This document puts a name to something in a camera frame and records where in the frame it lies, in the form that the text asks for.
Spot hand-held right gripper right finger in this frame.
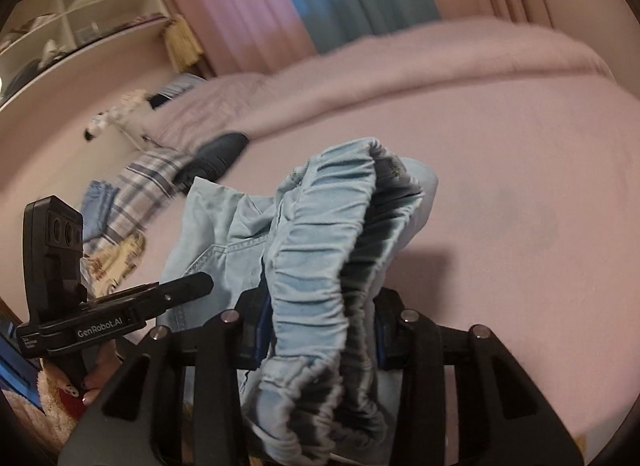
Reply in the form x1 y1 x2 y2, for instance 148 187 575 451
372 288 586 466

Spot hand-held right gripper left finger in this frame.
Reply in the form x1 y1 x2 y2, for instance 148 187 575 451
57 288 273 466

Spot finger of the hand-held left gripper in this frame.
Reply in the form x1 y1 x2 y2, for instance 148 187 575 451
147 272 215 321

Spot light blue denim pants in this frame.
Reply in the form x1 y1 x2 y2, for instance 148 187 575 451
155 137 441 466

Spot person's left hand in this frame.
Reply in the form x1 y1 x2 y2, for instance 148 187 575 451
81 341 124 407

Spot yellow printed cloth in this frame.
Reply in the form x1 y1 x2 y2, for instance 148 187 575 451
80 232 148 297

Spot blue denim garment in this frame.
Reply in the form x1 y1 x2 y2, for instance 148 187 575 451
80 180 122 243

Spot blue object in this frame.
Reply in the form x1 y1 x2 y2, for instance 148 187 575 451
0 313 42 409

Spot plaid grey blue garment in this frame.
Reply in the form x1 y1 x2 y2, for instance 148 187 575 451
82 146 195 257

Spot dark grey garment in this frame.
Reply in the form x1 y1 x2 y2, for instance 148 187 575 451
179 132 251 187

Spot white spotted plush toy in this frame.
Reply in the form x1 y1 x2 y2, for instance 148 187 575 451
84 88 151 143

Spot bed with pink sheet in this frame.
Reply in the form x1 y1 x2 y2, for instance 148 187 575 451
0 20 640 462

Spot blue striped cloth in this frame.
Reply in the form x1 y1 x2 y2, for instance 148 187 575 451
146 72 207 110

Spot white shoe pair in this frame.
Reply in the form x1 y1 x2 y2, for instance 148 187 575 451
39 40 68 65

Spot white shelf unit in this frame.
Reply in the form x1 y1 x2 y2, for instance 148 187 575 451
0 0 172 111

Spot yellow tasselled cloth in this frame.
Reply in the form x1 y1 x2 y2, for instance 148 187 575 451
161 16 206 71

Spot pink folded blanket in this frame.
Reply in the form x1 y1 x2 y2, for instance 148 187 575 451
147 20 616 149

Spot pink curtain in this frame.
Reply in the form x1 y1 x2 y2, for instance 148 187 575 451
152 0 321 77

